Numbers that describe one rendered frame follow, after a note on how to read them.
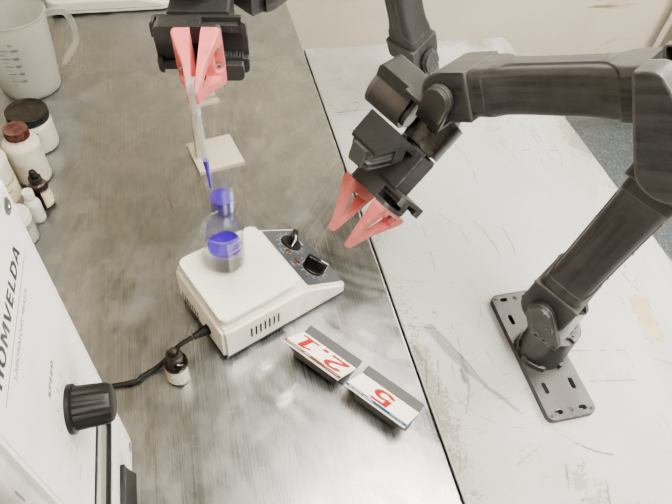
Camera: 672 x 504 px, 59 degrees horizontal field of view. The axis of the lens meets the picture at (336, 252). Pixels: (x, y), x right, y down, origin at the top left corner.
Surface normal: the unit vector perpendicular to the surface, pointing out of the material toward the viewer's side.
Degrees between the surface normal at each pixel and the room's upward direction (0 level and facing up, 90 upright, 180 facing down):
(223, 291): 0
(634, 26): 90
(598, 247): 90
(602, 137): 0
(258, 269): 0
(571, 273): 81
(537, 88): 87
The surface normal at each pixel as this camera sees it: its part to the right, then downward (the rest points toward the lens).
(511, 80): -0.64, 0.50
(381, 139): -0.47, -0.20
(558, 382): 0.07, -0.63
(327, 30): 0.23, 0.76
